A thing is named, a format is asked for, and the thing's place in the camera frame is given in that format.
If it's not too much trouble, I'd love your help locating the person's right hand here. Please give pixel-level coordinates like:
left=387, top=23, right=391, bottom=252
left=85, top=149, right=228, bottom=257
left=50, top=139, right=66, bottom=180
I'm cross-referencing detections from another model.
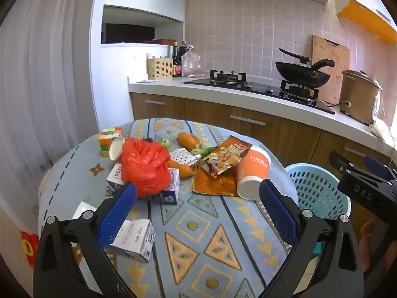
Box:
left=360, top=217, right=377, bottom=274

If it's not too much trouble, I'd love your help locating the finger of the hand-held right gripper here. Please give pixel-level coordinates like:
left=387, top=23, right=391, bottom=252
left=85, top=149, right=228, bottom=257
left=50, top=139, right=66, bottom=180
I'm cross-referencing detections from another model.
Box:
left=329, top=150, right=369, bottom=174
left=364, top=154, right=397, bottom=182

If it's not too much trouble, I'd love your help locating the wooden kitchen cabinet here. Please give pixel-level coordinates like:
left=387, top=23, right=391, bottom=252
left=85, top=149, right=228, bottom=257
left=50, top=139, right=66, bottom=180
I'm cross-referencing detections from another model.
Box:
left=130, top=92, right=397, bottom=224

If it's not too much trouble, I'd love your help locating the white paper cup red print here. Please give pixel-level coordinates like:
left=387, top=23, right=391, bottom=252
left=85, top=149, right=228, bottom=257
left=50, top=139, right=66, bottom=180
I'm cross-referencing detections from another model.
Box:
left=109, top=137, right=126, bottom=162

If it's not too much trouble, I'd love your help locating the woven wicker basket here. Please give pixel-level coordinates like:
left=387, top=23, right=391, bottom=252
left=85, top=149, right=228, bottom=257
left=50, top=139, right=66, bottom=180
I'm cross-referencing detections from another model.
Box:
left=146, top=56, right=173, bottom=79

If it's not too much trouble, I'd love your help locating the white curtain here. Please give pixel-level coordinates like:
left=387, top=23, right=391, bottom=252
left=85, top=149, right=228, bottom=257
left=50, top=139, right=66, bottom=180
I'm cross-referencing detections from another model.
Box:
left=0, top=0, right=103, bottom=193

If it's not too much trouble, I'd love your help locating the light blue plastic basket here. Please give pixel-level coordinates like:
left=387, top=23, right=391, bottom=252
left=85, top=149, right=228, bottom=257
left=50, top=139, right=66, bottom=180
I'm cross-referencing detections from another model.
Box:
left=285, top=163, right=352, bottom=224

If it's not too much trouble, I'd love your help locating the orange wall cabinet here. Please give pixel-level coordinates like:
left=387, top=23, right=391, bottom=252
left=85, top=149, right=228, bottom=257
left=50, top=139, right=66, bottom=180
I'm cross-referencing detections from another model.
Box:
left=336, top=0, right=397, bottom=44

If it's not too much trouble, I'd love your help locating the blue patterned tablecloth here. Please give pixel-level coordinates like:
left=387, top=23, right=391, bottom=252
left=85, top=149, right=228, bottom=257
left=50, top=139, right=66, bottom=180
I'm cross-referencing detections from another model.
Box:
left=37, top=118, right=298, bottom=298

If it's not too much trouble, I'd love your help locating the colourful puzzle cube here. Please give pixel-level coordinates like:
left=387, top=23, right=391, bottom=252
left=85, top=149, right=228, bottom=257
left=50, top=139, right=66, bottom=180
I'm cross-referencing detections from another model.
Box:
left=99, top=127, right=124, bottom=158

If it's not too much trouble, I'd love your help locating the red plastic bag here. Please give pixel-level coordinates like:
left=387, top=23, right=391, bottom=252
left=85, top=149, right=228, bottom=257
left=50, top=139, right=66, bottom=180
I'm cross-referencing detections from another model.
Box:
left=120, top=137, right=172, bottom=197

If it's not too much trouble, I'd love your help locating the orange paper cup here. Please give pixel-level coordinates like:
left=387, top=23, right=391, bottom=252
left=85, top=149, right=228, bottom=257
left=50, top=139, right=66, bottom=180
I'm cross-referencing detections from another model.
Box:
left=236, top=145, right=271, bottom=201

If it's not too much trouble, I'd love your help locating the white dotted chair cover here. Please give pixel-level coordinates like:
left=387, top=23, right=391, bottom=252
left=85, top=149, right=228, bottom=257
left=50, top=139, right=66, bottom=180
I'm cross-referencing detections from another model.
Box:
left=169, top=148, right=202, bottom=168

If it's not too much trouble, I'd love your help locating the brown rice cooker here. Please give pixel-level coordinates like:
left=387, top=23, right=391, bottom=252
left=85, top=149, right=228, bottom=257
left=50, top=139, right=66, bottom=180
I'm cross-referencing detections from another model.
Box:
left=339, top=70, right=383, bottom=126

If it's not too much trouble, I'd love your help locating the orange panda snack packet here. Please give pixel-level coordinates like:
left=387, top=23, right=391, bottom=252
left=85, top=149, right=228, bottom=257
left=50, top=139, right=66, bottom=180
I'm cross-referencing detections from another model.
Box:
left=192, top=171, right=239, bottom=196
left=198, top=135, right=252, bottom=179

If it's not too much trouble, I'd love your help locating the dark soy sauce bottle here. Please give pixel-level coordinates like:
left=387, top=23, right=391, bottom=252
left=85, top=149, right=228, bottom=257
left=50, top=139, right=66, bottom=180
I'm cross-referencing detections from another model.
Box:
left=172, top=42, right=183, bottom=77

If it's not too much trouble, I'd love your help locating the black gas stove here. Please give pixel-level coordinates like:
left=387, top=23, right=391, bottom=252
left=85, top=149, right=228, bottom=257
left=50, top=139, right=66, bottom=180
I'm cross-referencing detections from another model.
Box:
left=184, top=70, right=336, bottom=115

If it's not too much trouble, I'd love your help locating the black frying pan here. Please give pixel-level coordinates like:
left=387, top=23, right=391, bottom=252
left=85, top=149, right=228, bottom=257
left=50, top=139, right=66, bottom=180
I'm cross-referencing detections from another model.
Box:
left=274, top=58, right=336, bottom=89

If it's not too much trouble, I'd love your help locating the red and yellow toy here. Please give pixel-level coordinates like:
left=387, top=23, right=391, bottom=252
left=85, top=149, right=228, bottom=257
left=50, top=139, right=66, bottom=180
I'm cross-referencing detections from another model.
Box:
left=20, top=231, right=40, bottom=267

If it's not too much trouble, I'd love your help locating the white milk carton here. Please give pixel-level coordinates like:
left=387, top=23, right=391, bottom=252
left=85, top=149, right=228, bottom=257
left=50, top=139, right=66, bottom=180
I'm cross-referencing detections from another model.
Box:
left=107, top=219, right=156, bottom=263
left=106, top=163, right=125, bottom=192
left=157, top=168, right=180, bottom=205
left=71, top=201, right=98, bottom=221

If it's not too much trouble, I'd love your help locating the wooden cutting board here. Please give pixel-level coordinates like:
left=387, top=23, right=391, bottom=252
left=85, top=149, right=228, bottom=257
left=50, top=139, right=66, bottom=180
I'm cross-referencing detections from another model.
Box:
left=311, top=35, right=351, bottom=106

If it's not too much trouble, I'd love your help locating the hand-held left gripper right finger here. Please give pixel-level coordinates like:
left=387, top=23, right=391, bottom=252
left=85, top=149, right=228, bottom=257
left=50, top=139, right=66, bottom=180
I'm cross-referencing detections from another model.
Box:
left=259, top=178, right=365, bottom=298

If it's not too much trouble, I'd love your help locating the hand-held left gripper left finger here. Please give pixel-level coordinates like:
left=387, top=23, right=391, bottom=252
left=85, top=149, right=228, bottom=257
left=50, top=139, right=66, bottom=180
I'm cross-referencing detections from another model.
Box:
left=33, top=182, right=138, bottom=298

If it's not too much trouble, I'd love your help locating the clear plastic bag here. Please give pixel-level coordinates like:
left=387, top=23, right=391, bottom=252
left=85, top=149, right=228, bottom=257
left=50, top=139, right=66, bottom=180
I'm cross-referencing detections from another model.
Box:
left=181, top=51, right=206, bottom=77

